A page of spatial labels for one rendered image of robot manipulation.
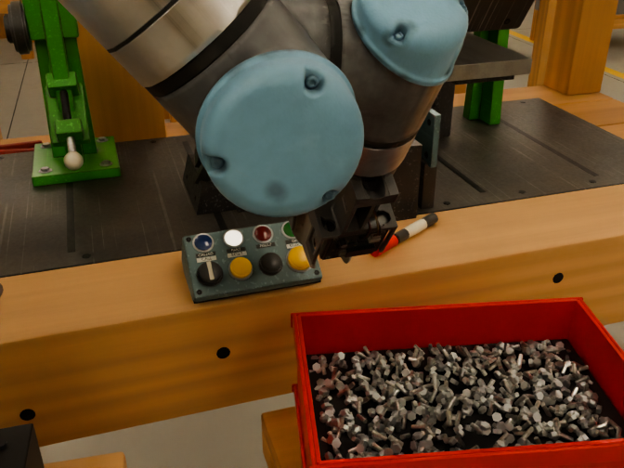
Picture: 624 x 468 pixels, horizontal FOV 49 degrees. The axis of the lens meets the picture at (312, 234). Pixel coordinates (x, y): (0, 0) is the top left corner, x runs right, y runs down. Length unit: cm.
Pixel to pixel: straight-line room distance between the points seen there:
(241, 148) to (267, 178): 2
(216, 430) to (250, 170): 165
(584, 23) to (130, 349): 119
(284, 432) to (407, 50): 46
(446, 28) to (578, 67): 121
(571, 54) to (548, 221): 70
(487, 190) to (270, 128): 79
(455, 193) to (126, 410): 55
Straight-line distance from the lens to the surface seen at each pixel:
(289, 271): 79
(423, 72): 45
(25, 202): 108
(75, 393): 82
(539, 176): 114
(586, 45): 164
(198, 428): 194
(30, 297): 84
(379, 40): 44
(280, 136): 30
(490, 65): 85
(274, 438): 76
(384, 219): 61
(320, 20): 45
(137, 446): 193
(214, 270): 77
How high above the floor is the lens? 133
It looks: 28 degrees down
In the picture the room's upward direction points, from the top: straight up
